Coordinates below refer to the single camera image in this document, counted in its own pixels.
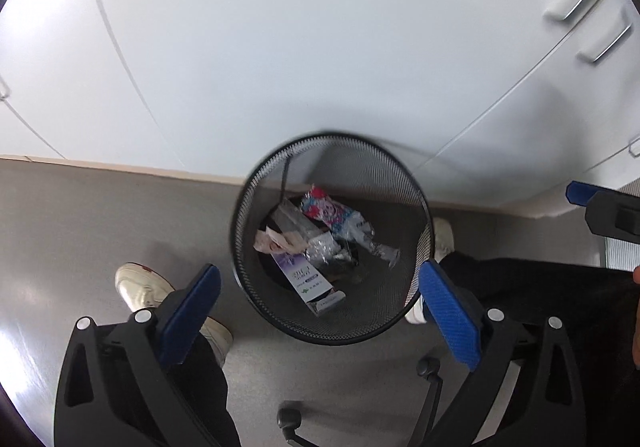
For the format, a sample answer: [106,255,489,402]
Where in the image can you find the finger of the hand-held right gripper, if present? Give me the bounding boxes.
[566,180,610,208]
[584,190,640,245]

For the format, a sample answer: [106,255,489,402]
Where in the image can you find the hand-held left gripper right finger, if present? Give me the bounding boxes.
[419,259,587,447]

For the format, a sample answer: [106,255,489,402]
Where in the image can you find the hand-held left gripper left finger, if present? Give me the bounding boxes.
[54,263,222,447]

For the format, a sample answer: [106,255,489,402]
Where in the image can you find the beige paper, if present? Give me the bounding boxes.
[254,226,303,256]

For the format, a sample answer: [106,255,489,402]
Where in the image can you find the purple and white box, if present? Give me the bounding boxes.
[271,251,347,318]

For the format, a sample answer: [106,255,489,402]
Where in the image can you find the black mesh wastebasket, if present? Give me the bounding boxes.
[230,130,435,346]

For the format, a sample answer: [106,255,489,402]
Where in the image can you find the colourful printed plastic wrapper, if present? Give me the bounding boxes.
[299,184,402,269]

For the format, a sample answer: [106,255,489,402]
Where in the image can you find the white sneaker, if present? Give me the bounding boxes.
[114,262,234,369]
[405,216,455,326]

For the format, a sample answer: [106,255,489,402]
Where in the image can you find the black office chair base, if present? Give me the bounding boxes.
[276,356,447,447]

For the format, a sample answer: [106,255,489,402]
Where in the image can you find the person's black pants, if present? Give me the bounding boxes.
[184,251,640,447]

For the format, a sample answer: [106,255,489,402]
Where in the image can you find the white cabinet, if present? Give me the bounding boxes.
[0,0,640,221]

